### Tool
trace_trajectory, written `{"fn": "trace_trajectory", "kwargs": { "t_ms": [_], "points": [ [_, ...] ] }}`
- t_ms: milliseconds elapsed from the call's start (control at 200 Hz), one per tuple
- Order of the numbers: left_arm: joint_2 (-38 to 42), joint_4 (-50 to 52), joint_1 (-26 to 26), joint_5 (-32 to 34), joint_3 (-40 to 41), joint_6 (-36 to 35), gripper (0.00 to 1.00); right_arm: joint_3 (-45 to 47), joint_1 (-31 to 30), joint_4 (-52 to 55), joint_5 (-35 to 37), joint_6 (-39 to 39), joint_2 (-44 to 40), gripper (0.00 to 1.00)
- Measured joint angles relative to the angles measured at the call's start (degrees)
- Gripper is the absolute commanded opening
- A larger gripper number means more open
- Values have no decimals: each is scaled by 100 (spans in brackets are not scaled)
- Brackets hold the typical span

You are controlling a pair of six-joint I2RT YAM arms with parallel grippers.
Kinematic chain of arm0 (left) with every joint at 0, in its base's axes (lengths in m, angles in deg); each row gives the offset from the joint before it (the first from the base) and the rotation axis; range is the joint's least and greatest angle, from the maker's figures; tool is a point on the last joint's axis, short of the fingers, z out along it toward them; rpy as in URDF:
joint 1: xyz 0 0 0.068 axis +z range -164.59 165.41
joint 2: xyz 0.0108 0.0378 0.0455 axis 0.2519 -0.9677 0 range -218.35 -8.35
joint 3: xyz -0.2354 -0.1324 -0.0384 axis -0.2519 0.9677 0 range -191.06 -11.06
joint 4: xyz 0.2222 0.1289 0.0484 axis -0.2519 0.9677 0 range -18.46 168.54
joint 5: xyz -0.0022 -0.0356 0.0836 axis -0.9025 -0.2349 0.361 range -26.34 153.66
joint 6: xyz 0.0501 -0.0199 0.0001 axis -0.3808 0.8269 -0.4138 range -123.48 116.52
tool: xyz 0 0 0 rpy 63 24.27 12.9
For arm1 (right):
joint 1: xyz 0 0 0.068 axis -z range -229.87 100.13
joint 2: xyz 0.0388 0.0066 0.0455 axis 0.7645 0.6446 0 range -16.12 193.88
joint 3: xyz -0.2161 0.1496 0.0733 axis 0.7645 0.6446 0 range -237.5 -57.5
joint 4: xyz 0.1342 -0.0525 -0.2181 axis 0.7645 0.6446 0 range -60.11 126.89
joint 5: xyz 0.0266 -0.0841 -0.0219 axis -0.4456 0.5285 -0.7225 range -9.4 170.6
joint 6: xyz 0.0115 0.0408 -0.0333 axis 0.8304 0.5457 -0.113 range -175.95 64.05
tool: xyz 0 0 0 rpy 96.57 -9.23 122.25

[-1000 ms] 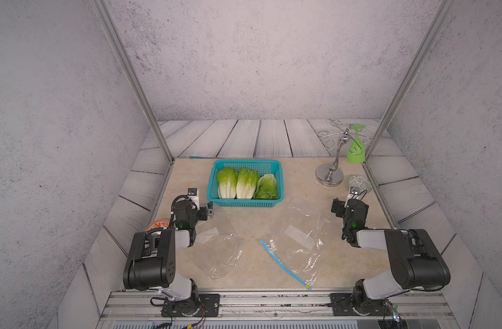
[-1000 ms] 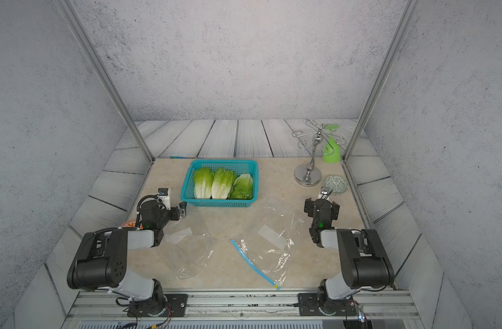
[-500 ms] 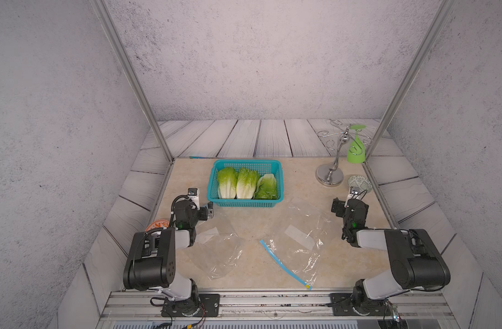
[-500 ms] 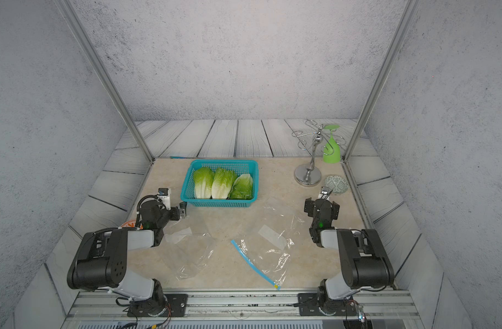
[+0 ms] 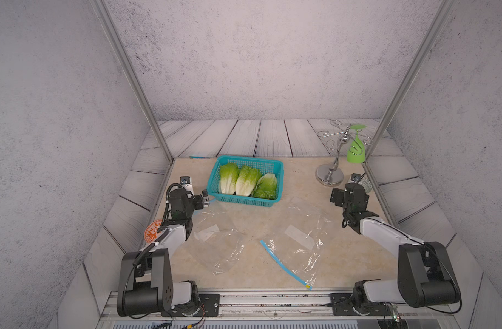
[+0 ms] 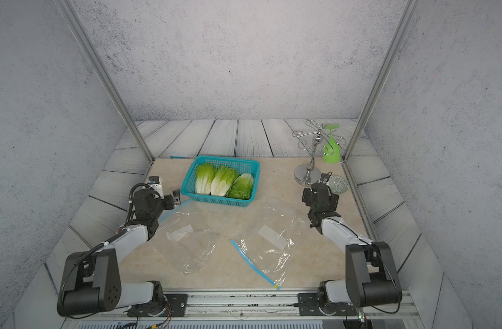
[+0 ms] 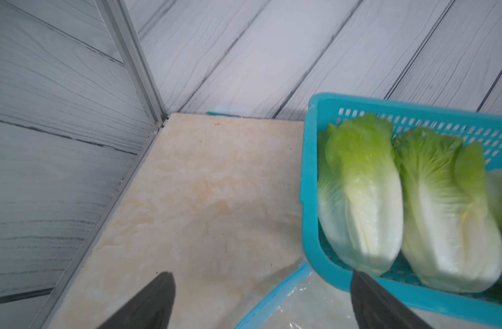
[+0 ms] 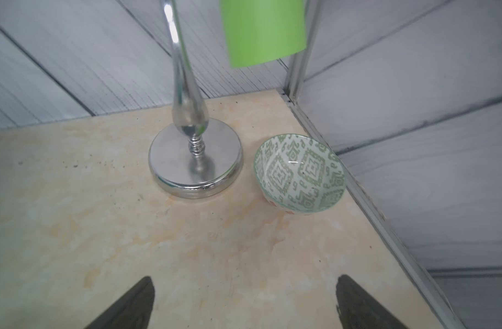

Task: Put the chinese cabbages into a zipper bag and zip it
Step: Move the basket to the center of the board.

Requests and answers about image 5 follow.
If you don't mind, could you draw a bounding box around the chinese cabbage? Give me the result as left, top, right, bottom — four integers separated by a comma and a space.
252, 174, 278, 200
235, 165, 262, 197
219, 163, 239, 195

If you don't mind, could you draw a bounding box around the clear zipper bag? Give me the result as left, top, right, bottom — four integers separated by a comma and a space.
260, 197, 337, 290
185, 200, 246, 276

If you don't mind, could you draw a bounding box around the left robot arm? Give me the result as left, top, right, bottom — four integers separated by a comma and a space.
117, 183, 210, 319

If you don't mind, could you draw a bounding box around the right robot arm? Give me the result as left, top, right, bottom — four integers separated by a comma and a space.
330, 183, 462, 314

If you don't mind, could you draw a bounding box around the silver metal cup rack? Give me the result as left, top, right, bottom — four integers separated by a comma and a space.
315, 119, 371, 186

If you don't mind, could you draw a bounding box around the green plastic goblet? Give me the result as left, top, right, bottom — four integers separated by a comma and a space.
347, 124, 366, 164

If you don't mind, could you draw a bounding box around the orange patterned bowl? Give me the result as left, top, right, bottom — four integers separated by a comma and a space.
143, 220, 162, 244

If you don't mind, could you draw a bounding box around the teal plastic basket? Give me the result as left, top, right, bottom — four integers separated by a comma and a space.
207, 156, 284, 207

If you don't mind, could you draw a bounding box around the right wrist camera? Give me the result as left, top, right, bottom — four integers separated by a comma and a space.
349, 174, 365, 184

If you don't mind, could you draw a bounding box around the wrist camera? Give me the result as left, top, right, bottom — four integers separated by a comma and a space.
180, 176, 194, 196
349, 174, 365, 184

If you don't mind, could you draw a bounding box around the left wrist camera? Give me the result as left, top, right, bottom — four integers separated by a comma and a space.
180, 176, 194, 196

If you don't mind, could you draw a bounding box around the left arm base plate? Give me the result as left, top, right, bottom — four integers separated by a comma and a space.
161, 293, 221, 319

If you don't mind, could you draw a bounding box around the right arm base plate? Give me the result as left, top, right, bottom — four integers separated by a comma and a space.
327, 293, 392, 317

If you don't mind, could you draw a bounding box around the aluminium front rail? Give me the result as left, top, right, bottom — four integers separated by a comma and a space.
97, 289, 459, 328

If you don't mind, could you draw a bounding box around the right aluminium frame post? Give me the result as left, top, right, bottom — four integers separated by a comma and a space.
366, 0, 456, 160

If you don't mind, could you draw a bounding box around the aluminium frame post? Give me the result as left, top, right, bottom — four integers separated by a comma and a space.
90, 0, 174, 163
366, 0, 456, 160

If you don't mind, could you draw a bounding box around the left aluminium frame post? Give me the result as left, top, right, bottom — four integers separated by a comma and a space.
90, 0, 174, 163

